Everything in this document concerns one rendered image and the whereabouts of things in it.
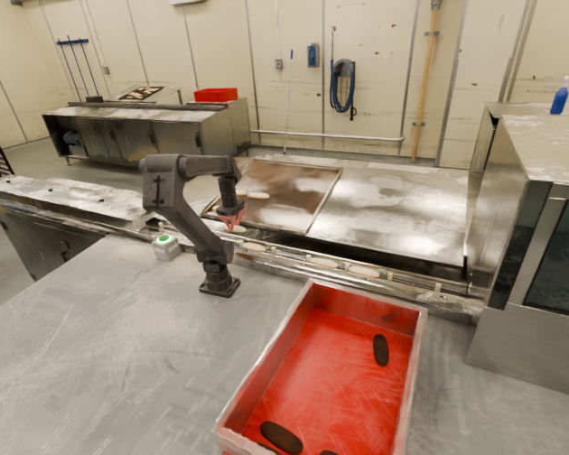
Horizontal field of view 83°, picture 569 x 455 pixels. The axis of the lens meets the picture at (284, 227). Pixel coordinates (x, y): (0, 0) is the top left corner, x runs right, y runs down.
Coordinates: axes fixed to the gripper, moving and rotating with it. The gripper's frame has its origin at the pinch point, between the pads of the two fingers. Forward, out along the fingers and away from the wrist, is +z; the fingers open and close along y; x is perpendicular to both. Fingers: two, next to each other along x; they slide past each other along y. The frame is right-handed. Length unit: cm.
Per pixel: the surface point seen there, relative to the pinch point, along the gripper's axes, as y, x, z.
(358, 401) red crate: 42, 59, 11
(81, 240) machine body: 9, -89, 21
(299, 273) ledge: 8.9, 30.6, 7.2
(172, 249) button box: 13.3, -20.5, 7.0
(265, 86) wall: -371, -185, -2
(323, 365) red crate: 36, 49, 11
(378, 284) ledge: 6, 56, 7
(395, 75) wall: -370, 0, -13
